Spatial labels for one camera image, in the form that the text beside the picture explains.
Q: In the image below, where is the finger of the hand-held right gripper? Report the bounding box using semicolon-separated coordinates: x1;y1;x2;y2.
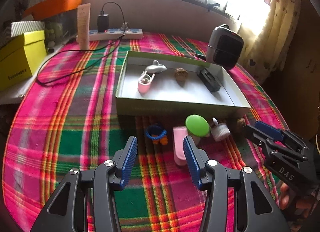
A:
255;120;310;150
244;125;308;162

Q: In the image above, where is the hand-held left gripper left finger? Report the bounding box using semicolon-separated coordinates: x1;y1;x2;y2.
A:
29;136;138;232

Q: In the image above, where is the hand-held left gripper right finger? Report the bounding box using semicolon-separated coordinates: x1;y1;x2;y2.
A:
183;135;292;232

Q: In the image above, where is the brown walnut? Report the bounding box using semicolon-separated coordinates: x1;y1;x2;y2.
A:
174;68;188;83
234;118;247;132

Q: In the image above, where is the pink plastic clip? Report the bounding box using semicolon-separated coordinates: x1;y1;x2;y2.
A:
172;126;202;167

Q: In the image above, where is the white ribbed round cap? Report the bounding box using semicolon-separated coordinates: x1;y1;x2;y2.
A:
211;123;230;142

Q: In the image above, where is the blue and orange toy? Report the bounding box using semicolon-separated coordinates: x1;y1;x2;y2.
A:
145;124;168;145

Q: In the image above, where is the black rectangular device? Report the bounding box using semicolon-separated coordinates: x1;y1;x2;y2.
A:
197;68;221;93

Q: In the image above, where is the green cardboard box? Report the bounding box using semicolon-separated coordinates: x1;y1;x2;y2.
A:
114;51;252;122

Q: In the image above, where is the person's right hand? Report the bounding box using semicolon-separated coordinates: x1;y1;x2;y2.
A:
279;183;315;221

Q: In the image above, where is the pink green plaid tablecloth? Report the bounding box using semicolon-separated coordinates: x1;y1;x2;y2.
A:
4;32;290;232

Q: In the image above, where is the grey portable space heater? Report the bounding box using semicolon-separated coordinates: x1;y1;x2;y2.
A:
205;25;244;70

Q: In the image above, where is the yellow heart print curtain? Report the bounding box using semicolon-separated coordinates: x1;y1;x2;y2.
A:
237;0;308;82

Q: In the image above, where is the white power strip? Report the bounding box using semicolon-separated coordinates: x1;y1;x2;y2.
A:
89;29;143;41

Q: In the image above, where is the black charger adapter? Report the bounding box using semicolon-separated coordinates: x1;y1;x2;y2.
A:
97;15;110;33

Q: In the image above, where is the pale pink cosmetic tube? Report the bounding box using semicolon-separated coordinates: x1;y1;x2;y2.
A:
77;4;91;49

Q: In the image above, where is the yellow cardboard box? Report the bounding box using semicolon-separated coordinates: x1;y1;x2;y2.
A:
0;30;47;92

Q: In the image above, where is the clear plastic container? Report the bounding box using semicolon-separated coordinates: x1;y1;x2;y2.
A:
45;12;78;44

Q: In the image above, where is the striped cardboard box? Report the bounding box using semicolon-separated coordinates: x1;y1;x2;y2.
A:
11;21;45;37

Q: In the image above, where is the orange plastic container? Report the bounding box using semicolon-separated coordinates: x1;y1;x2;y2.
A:
24;0;83;21

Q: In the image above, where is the black charger cable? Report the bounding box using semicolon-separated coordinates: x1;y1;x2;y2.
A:
36;2;125;86

